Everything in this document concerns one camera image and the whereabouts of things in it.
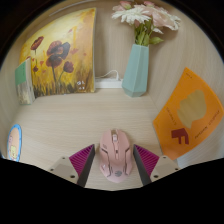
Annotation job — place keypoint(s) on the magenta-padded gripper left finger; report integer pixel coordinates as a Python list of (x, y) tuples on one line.
[(74, 166)]

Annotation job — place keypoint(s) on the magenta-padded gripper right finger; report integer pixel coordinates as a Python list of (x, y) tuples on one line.
[(154, 166)]

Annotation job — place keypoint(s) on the pink computer mouse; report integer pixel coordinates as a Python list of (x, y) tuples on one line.
[(115, 156)]

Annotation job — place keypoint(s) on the round blue-rimmed cartoon mouse pad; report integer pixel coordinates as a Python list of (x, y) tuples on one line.
[(14, 144)]

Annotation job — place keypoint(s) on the orange-covered book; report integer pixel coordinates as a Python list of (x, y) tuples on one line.
[(190, 116)]

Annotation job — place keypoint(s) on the white power strip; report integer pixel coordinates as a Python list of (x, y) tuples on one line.
[(108, 83)]

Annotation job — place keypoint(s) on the pale teal faceted vase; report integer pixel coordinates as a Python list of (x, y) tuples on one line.
[(136, 71)]

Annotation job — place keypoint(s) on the green-covered book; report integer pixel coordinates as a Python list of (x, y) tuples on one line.
[(24, 80)]

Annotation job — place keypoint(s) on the yellow poppy flower painting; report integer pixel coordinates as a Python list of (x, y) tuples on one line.
[(60, 53)]

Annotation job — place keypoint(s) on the white and pink flower bouquet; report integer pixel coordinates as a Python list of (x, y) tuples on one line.
[(140, 15)]

